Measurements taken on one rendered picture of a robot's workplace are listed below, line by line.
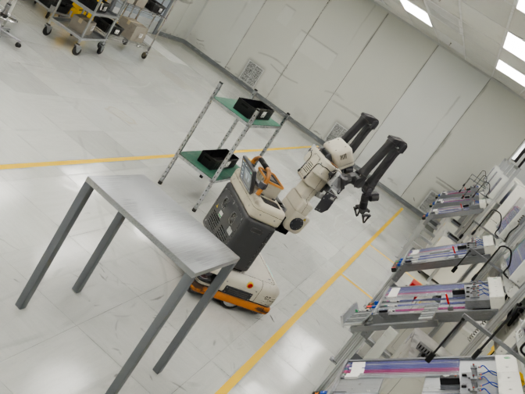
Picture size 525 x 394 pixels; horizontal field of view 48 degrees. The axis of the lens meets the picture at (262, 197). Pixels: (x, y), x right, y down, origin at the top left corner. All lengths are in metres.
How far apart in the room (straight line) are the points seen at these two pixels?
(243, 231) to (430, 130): 8.76
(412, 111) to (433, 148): 0.85
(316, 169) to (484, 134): 8.45
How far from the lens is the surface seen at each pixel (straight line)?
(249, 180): 3.92
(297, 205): 4.14
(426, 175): 12.33
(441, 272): 8.37
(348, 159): 4.10
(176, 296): 2.61
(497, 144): 12.28
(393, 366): 2.82
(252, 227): 3.91
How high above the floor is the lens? 1.91
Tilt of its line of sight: 16 degrees down
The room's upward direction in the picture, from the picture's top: 34 degrees clockwise
